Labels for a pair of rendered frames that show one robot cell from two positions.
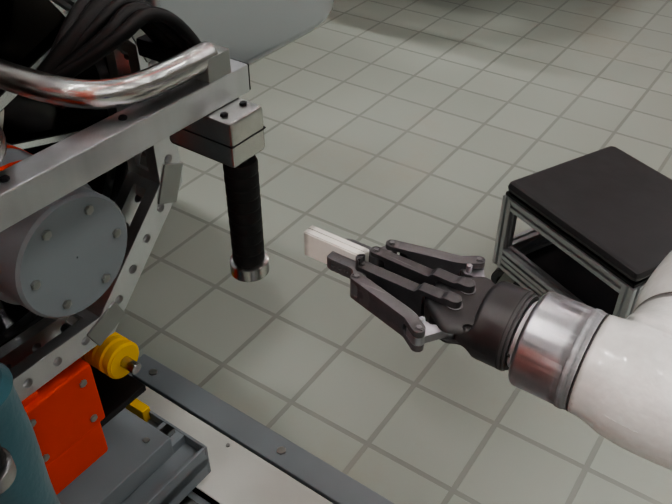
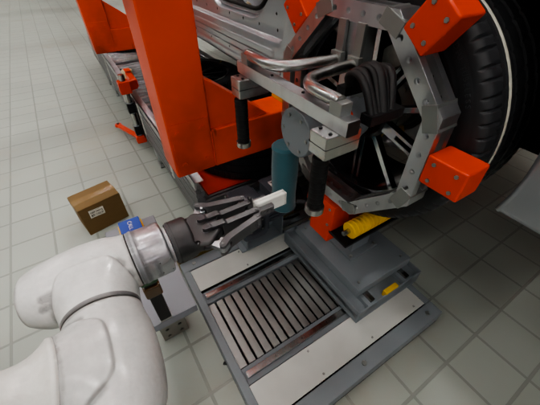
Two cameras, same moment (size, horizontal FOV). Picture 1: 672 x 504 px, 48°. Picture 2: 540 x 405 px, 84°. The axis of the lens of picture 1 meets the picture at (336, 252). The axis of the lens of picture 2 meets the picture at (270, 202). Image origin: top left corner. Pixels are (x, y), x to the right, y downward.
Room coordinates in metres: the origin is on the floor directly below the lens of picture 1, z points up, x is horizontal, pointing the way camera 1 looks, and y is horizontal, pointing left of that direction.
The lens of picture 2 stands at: (0.76, -0.41, 1.22)
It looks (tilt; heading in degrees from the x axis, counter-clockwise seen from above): 42 degrees down; 113
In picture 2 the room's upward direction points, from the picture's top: straight up
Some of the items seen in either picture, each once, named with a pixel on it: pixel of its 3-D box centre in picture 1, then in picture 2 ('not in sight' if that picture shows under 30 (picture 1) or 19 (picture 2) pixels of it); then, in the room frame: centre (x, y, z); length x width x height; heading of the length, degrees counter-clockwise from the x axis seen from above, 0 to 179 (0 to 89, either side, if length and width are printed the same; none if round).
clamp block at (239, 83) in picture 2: not in sight; (250, 83); (0.40, 0.32, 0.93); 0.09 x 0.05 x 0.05; 55
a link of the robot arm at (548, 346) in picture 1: (554, 347); (153, 251); (0.46, -0.19, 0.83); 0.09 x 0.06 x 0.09; 145
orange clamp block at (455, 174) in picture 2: not in sight; (452, 173); (0.92, 0.21, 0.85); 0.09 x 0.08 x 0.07; 145
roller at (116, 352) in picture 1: (68, 326); (375, 216); (0.81, 0.40, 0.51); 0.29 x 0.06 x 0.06; 55
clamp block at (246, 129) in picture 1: (215, 123); (334, 138); (0.68, 0.12, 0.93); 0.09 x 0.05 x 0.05; 55
